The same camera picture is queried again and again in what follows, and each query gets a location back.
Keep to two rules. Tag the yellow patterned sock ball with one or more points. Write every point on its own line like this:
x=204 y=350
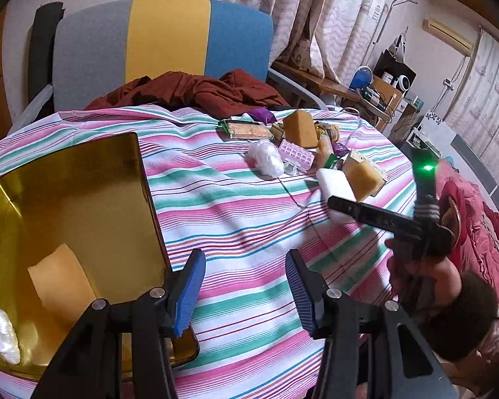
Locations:
x=331 y=130

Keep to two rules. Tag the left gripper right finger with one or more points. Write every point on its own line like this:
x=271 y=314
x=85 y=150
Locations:
x=400 y=362

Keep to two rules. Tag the right side curtain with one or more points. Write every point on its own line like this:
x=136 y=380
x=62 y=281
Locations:
x=475 y=112

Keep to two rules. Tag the white bag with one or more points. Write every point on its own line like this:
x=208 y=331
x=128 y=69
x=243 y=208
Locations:
x=267 y=158

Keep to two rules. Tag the red quilt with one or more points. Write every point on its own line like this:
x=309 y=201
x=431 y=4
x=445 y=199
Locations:
x=476 y=248

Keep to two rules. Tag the pink pill organizer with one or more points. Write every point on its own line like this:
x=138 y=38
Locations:
x=296 y=156

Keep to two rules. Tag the right hand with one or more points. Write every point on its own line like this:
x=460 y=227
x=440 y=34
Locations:
x=446 y=277

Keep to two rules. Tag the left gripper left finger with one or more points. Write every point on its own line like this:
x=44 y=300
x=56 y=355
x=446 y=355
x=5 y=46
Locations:
x=88 y=362

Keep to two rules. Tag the gold metal tin box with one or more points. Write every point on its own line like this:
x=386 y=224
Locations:
x=94 y=198

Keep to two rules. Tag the white soap bar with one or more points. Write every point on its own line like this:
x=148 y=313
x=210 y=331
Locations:
x=333 y=183

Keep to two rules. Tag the cracker packet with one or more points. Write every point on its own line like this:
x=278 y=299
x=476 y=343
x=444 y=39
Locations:
x=243 y=130

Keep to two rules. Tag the dark red garment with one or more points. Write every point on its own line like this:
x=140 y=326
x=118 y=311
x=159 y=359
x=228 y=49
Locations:
x=232 y=94

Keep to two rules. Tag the striped bed sheet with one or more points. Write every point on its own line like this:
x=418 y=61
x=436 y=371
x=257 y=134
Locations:
x=207 y=195

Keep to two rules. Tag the purple pouch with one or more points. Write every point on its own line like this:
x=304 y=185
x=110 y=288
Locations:
x=262 y=115

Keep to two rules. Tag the air conditioner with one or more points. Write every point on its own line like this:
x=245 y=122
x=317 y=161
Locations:
x=448 y=36

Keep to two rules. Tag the white plastic wad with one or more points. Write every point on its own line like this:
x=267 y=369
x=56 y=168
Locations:
x=9 y=344

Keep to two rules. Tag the blue kettle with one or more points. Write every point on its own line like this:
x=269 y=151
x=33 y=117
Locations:
x=362 y=77

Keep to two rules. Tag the tricolour chair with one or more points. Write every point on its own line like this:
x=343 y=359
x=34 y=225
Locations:
x=74 y=59

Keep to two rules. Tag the wooden desk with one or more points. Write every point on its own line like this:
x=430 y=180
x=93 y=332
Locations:
x=336 y=93

